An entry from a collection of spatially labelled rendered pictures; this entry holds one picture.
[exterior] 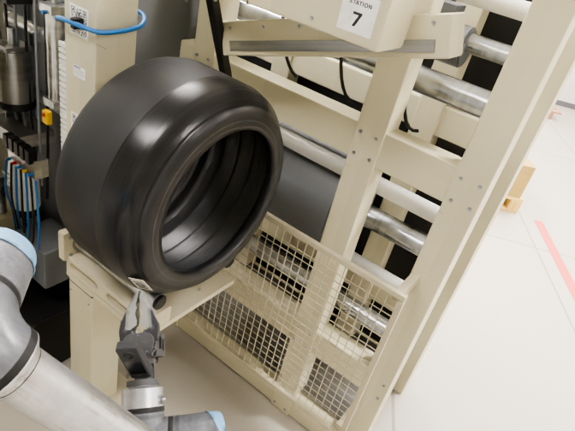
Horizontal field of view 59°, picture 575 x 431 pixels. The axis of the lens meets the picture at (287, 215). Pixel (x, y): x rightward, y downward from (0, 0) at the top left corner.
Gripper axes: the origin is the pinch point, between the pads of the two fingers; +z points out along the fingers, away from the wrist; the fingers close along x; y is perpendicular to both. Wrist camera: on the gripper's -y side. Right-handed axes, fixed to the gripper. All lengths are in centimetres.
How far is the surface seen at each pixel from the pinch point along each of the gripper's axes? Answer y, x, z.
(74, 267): 28.7, -30.3, 17.1
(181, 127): -20.2, 17.0, 30.7
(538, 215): 329, 244, 99
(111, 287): 22.7, -16.1, 8.0
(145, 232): -11.0, 5.5, 11.5
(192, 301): 36.5, 3.1, 4.1
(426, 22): -16, 74, 52
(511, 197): 308, 216, 112
